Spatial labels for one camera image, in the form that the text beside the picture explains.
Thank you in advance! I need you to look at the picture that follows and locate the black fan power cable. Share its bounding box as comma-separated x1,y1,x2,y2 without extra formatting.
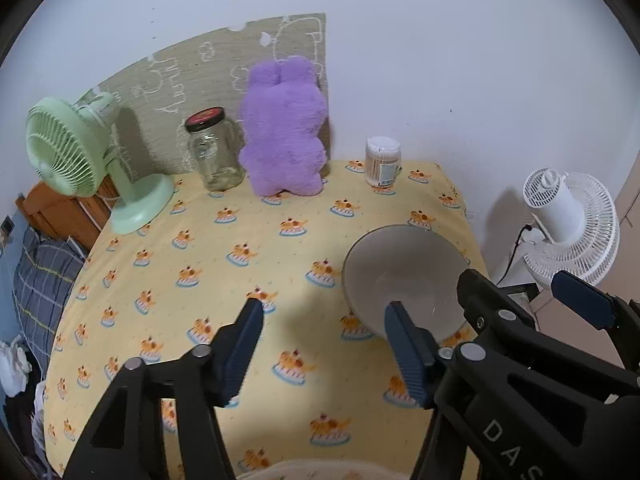
494,223,534,286

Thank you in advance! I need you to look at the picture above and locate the wall power socket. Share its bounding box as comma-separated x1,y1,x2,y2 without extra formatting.
0,216,15,240

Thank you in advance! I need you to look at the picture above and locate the leaf-pattern bowl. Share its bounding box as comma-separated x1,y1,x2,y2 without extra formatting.
342,224,468,342

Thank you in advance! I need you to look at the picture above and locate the wooden bed headboard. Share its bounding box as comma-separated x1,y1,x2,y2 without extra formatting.
15,177,118,249

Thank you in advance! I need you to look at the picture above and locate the purple plush toy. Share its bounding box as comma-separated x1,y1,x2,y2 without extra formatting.
240,55,328,196

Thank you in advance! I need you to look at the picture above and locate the green patterned wall mat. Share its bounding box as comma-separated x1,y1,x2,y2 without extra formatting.
78,13,328,179

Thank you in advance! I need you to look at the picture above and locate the white crumpled cloth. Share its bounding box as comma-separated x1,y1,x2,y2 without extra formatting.
0,335,32,398

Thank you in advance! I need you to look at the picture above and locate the white fan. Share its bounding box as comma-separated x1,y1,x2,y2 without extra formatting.
523,168,620,288

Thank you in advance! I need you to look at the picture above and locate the green desk fan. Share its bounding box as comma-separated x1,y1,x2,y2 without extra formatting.
25,92,175,234

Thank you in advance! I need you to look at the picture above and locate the glass jar with lid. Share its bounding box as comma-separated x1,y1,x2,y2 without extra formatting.
184,106,245,193

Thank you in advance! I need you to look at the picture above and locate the yellow cartoon tablecloth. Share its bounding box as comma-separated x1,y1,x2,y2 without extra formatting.
44,162,484,474

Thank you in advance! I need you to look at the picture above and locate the cotton swab container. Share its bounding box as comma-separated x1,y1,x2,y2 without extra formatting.
364,136,401,188

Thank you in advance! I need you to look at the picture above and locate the blue plaid pillow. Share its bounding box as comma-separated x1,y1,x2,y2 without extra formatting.
12,226,88,375

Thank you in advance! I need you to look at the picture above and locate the dark clothes pile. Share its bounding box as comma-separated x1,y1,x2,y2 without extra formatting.
1,384,50,479

